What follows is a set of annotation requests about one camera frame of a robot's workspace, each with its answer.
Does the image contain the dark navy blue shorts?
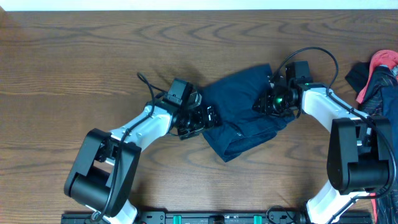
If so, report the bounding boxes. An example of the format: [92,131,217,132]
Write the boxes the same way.
[200,64,294,162]

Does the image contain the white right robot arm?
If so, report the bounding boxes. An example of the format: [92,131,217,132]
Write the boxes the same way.
[252,83,397,223]

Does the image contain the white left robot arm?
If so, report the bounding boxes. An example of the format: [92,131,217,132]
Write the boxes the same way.
[64,104,221,223]

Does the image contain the black patterned garment in pile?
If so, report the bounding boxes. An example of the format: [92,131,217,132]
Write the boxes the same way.
[345,62,397,115]

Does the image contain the blue garment in pile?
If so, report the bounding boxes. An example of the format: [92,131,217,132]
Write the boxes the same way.
[381,86,398,126]

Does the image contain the red cloth in pile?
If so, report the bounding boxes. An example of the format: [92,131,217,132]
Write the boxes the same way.
[356,50,397,103]

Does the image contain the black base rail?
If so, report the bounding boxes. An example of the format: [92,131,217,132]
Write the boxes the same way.
[60,210,373,224]

